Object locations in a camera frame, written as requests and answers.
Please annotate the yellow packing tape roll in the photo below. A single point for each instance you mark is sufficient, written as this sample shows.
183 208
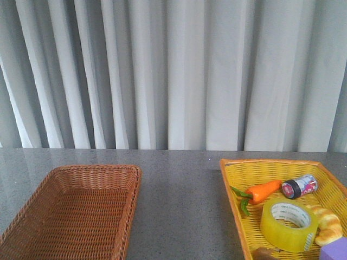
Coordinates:
288 225

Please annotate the grey pleated curtain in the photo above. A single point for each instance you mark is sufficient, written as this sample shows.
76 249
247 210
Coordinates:
176 75

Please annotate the orange toy carrot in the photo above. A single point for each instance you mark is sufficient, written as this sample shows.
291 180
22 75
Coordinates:
256 194

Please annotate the brown wicker basket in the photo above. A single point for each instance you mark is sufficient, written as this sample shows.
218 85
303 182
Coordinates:
77 212

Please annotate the small black-capped jar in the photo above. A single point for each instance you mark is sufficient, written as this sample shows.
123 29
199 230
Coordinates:
295 188

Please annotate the yellow wicker basket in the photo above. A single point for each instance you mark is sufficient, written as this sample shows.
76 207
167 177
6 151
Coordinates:
245 173

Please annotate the brown toy item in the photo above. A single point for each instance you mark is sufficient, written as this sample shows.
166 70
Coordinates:
263 253

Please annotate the toy croissant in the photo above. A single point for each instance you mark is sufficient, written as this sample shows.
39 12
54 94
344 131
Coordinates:
329 225

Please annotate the purple block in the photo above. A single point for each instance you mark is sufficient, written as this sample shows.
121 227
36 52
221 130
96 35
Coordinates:
334 251

